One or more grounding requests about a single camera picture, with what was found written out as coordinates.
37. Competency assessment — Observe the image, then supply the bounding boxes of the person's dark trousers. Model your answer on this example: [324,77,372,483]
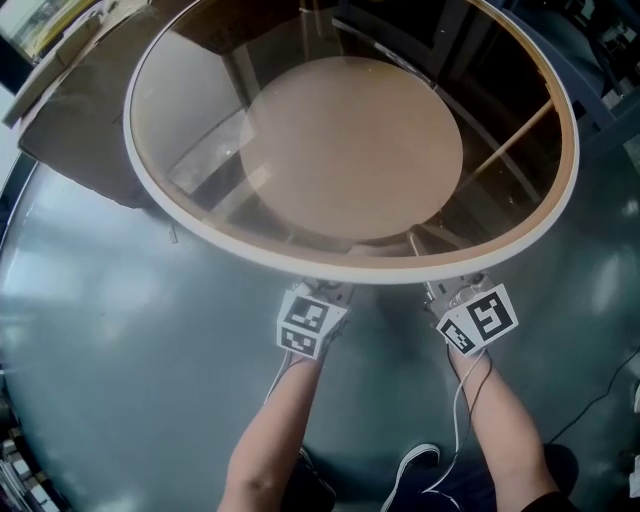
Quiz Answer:
[319,443,581,512]

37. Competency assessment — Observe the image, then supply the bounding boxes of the person's right forearm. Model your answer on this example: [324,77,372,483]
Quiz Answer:
[446,347,559,501]

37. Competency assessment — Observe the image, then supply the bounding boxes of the person's right shoe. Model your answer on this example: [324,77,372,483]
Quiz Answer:
[382,442,441,512]

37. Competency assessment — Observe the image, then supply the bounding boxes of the flat cardboard box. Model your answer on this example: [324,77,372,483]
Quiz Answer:
[2,19,151,129]

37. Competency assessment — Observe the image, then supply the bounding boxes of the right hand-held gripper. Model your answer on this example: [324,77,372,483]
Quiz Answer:
[407,223,519,357]

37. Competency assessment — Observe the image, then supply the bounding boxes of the person's shoe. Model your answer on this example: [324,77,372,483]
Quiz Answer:
[297,444,336,506]
[382,442,441,512]

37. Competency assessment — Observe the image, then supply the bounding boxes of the white cable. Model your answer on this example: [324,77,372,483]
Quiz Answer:
[419,349,489,496]
[263,349,296,404]

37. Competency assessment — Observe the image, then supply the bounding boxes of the person's left shoe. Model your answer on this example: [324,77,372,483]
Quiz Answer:
[297,444,336,506]

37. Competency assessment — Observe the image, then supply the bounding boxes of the long black cable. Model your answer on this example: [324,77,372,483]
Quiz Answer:
[544,347,640,446]

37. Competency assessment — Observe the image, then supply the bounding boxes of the person's left forearm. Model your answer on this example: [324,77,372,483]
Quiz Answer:
[222,352,326,512]

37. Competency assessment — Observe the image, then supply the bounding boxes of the grey frame workbench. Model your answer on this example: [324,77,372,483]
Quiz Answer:
[499,0,640,146]

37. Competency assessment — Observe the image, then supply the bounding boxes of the cluttered storage shelf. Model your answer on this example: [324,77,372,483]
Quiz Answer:
[0,399,66,512]

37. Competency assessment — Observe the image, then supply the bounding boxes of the large printed cardboard box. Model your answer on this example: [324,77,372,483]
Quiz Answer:
[17,0,166,210]

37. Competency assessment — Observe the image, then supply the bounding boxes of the yellow package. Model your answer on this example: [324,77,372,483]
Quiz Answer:
[27,7,99,51]

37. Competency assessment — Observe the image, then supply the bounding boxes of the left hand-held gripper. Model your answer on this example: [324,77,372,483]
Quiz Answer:
[277,279,355,360]

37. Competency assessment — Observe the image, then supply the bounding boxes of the round glass table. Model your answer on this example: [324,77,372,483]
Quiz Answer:
[122,0,581,285]

